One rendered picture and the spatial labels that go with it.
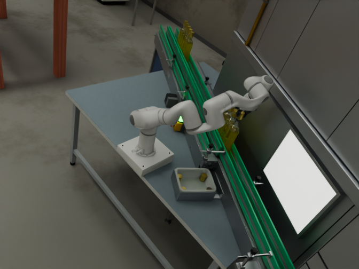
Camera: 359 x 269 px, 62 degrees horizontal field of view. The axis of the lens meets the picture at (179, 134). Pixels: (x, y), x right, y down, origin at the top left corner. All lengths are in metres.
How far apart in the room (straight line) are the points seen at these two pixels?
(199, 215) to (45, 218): 1.23
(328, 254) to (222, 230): 0.84
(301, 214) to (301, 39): 0.86
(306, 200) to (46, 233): 1.73
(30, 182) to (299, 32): 2.18
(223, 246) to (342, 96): 0.91
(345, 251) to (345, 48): 0.86
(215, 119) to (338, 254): 0.75
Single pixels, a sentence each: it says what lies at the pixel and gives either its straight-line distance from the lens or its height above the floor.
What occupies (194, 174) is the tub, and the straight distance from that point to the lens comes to 1.83.
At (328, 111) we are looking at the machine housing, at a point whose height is 1.50.
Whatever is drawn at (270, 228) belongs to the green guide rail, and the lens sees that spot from 1.61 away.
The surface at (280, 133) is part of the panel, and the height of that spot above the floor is 1.24.
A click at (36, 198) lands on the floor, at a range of 2.59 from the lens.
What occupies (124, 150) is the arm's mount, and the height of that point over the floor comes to 0.80.
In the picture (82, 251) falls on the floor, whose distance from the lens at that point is 2.34.
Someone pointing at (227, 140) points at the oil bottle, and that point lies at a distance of 1.84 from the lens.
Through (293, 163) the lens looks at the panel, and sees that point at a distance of 1.59.
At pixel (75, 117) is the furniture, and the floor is 0.55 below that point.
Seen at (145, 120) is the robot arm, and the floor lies 1.15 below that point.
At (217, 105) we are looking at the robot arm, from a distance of 1.39.
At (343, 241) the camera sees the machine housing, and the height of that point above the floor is 1.50.
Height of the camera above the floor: 2.07
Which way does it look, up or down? 38 degrees down
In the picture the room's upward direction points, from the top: 20 degrees clockwise
